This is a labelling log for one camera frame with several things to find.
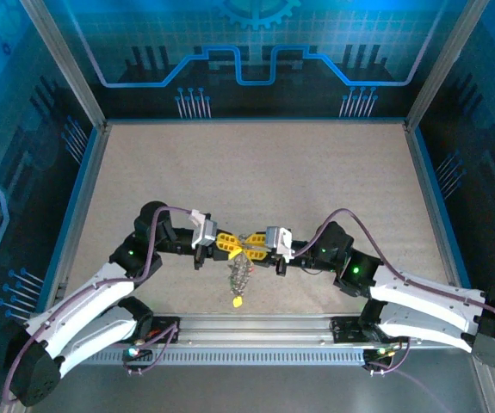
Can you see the grey keyring with small rings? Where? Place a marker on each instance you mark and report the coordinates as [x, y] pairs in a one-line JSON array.
[[239, 275]]

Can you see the yellow key tag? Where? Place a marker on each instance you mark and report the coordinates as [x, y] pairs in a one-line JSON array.
[[237, 302]]

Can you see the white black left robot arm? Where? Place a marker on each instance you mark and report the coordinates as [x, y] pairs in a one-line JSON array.
[[83, 292]]

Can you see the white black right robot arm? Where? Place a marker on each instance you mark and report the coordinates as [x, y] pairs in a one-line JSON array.
[[423, 288]]

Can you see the LED connector board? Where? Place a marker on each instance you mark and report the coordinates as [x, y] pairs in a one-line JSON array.
[[380, 352], [133, 352]]

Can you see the grey metal sheet panel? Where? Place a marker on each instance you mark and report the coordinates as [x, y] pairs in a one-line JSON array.
[[251, 391]]

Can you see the aluminium mounting rail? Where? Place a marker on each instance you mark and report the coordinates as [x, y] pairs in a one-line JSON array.
[[251, 329]]

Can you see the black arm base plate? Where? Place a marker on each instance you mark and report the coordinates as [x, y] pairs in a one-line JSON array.
[[342, 331], [161, 322]]

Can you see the aluminium side rail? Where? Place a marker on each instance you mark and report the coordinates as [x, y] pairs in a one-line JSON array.
[[87, 189], [428, 189]]

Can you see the thin aluminium cross rail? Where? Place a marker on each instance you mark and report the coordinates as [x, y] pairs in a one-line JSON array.
[[255, 121]]

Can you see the aluminium frame post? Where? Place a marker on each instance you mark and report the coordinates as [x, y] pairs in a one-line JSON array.
[[64, 64], [445, 64]]

